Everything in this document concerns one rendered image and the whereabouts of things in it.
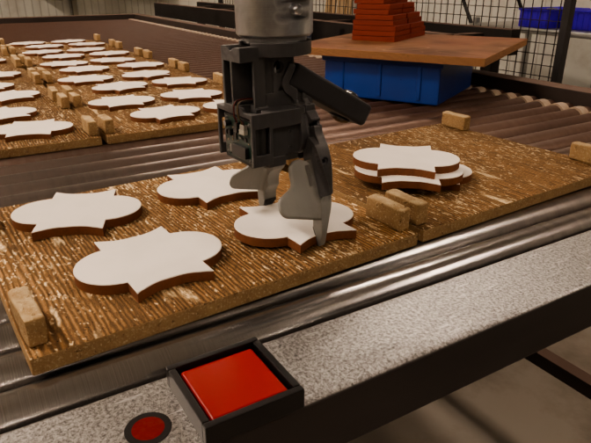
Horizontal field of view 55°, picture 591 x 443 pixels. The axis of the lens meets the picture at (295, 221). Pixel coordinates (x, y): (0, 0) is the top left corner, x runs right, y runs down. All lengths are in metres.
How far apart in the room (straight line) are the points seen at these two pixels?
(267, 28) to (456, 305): 0.31
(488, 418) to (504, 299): 1.30
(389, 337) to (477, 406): 1.41
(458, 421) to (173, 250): 1.38
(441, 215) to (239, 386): 0.37
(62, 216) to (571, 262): 0.57
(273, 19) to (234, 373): 0.31
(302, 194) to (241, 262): 0.09
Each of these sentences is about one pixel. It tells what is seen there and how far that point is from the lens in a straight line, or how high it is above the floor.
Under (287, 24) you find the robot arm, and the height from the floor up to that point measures 1.16.
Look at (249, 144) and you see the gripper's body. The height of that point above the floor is 1.05.
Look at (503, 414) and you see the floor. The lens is 1.90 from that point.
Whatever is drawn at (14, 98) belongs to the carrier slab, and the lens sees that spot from 1.47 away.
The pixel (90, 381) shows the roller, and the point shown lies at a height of 0.92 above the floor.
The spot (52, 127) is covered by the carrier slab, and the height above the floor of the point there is 0.95.
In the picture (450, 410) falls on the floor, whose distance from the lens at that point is 1.87.
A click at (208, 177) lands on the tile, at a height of 0.95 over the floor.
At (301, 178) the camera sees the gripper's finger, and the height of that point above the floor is 1.01.
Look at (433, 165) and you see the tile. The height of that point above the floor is 0.97.
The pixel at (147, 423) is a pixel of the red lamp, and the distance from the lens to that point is 0.43.
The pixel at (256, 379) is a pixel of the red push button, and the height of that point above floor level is 0.93.
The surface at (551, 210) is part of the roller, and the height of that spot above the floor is 0.91.
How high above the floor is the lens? 1.20
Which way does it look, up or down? 23 degrees down
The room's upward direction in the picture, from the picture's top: straight up
